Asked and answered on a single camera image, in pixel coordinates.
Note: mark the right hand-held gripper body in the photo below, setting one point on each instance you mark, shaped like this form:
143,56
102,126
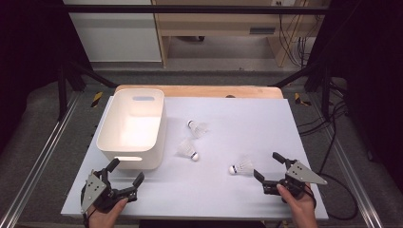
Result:
302,174

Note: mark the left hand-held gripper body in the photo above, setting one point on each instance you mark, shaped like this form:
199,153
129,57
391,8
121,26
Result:
93,190

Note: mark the white feather shuttlecock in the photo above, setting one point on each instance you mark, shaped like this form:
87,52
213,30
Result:
240,167
196,129
188,149

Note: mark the white plastic storage bin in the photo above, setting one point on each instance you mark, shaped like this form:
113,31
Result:
133,133

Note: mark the person's left hand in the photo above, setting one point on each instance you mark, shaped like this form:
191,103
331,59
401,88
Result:
104,219

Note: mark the person's right hand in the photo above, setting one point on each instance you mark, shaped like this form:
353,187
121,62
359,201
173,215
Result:
302,212

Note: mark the white board sheet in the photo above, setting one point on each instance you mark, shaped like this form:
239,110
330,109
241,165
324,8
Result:
206,193

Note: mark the black curtain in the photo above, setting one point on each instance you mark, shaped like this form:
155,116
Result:
374,79
28,63

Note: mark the white cabinet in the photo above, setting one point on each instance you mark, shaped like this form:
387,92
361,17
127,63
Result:
117,38

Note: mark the light wooden desk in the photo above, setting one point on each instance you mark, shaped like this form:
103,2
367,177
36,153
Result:
215,23

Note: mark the black horizontal bar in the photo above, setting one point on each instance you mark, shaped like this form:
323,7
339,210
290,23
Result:
190,9

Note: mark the aluminium rail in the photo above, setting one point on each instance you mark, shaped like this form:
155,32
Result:
41,158
348,167

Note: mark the black metal frame strut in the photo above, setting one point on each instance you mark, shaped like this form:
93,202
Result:
62,95
325,91

